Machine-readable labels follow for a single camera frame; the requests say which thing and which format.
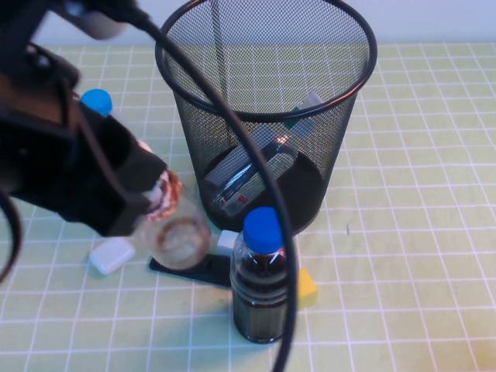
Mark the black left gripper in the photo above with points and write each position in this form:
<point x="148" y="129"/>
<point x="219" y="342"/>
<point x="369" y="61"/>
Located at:
<point x="46" y="170"/>

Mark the small bottle beige cap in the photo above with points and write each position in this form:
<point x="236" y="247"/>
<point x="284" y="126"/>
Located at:
<point x="178" y="240"/>

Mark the clear bottle white cap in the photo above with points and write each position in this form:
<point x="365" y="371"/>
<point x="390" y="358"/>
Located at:
<point x="232" y="174"/>

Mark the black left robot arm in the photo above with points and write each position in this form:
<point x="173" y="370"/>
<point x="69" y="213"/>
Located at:
<point x="15" y="31"/>

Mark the black mesh wastebasket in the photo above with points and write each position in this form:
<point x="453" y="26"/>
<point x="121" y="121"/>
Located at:
<point x="333" y="155"/>

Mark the water bottle blue cap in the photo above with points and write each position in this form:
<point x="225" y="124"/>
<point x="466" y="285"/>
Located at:
<point x="96" y="101"/>

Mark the white earbud case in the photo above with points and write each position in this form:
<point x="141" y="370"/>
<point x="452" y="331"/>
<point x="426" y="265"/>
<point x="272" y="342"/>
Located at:
<point x="112" y="255"/>

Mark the small white cube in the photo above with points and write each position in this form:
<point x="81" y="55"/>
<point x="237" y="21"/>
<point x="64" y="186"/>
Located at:
<point x="225" y="242"/>

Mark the black remote control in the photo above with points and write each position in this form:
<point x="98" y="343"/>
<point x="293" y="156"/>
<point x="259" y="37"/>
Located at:
<point x="209" y="271"/>

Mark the dark liquid bottle blue cap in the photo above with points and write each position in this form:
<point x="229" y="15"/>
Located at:
<point x="259" y="310"/>

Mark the yellow block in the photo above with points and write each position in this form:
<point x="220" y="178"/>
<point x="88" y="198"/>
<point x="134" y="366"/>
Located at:
<point x="308" y="288"/>

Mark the green white-grid tablecloth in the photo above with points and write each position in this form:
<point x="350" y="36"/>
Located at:
<point x="426" y="193"/>

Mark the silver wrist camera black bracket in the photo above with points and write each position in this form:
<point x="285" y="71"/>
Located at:
<point x="97" y="27"/>

